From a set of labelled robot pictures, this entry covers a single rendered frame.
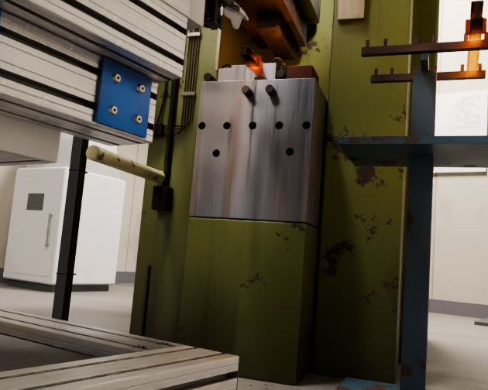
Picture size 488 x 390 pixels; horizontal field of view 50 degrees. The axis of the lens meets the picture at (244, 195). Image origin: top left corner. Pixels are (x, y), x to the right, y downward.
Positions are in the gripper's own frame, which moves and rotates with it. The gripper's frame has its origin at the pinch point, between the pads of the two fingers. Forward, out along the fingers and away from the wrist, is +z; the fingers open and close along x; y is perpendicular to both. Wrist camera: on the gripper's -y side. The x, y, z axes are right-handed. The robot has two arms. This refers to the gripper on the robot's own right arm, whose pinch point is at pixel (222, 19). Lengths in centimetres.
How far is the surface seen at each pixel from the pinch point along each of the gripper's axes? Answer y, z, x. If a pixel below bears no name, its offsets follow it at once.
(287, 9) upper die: -22.4, 40.5, 7.4
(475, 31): 8, -2, 64
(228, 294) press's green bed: 76, 25, -1
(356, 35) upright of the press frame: -13, 45, 31
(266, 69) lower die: 2.9, 30.7, 4.2
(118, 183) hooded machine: 12, 244, -180
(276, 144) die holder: 29.4, 24.7, 11.1
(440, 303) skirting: 91, 380, 75
